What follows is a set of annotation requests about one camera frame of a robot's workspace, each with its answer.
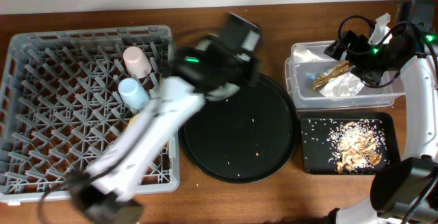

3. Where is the black rectangular tray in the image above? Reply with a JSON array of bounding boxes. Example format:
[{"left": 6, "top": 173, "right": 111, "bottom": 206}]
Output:
[{"left": 300, "top": 112, "right": 401, "bottom": 175}]

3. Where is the grey dishwasher rack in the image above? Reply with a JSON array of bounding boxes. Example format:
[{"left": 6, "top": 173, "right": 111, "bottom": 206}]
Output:
[{"left": 1, "top": 25, "right": 175, "bottom": 205}]

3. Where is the blue cup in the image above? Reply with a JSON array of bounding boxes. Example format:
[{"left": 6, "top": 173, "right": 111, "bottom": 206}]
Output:
[{"left": 118, "top": 77, "right": 149, "bottom": 110}]

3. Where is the pink cup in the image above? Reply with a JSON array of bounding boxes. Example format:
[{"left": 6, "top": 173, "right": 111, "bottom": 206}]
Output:
[{"left": 123, "top": 46, "right": 152, "bottom": 79}]

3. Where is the pile of food scraps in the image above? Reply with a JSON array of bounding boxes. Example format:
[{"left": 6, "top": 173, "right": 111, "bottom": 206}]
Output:
[{"left": 326, "top": 119, "right": 387, "bottom": 174}]

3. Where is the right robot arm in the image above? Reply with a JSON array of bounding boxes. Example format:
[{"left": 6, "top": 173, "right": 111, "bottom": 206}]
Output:
[{"left": 324, "top": 0, "right": 437, "bottom": 223}]

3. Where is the grey plate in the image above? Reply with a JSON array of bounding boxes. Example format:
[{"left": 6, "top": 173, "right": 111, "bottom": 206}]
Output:
[{"left": 205, "top": 83, "right": 240, "bottom": 101}]

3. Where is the clear plastic bin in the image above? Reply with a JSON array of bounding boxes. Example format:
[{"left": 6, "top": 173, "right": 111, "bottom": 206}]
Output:
[{"left": 285, "top": 40, "right": 404, "bottom": 111}]

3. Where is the brown snack wrapper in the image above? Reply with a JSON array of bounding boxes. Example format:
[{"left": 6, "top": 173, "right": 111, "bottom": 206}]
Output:
[{"left": 312, "top": 61, "right": 351, "bottom": 90}]

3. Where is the white tissue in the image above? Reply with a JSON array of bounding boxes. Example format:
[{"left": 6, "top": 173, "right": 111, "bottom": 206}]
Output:
[{"left": 320, "top": 72, "right": 365, "bottom": 97}]

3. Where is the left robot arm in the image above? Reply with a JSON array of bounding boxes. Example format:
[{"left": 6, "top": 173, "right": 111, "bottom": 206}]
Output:
[{"left": 64, "top": 39, "right": 259, "bottom": 223}]

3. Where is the yellow bowl with food scraps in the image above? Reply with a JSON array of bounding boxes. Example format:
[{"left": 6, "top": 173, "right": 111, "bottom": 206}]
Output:
[{"left": 127, "top": 114, "right": 140, "bottom": 127}]

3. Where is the round black tray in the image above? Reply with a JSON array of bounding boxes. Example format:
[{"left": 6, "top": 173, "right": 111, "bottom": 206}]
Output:
[{"left": 179, "top": 75, "right": 299, "bottom": 184}]

